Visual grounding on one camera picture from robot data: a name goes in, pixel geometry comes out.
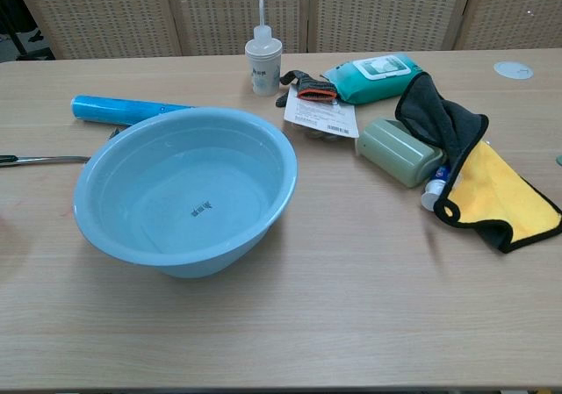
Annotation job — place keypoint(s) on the small green roll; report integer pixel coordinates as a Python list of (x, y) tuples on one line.
[(395, 152)]

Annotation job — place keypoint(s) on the black and yellow cloth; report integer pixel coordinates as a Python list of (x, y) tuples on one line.
[(492, 183)]

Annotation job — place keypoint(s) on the black gloves on paper card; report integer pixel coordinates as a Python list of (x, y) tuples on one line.
[(320, 115)]

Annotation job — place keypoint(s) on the teal wet wipes pack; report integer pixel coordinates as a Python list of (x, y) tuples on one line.
[(351, 84)]

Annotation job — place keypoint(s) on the white cup with straw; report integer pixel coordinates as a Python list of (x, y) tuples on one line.
[(262, 69)]

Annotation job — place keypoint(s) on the blue plastic bag roll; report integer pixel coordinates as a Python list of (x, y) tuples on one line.
[(110, 109)]

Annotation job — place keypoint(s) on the black tripod stand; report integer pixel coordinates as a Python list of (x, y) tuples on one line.
[(15, 38)]

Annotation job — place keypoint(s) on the light blue bowl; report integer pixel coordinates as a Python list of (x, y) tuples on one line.
[(184, 183)]

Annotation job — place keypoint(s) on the white round table grommet cover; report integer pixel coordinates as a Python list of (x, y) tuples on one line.
[(513, 69)]

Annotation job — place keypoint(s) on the wicker folding screen panel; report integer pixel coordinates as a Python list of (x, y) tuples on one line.
[(518, 12), (386, 8), (101, 12), (219, 12)]

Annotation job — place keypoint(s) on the small white blue tube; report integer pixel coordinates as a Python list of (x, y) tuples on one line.
[(432, 194)]

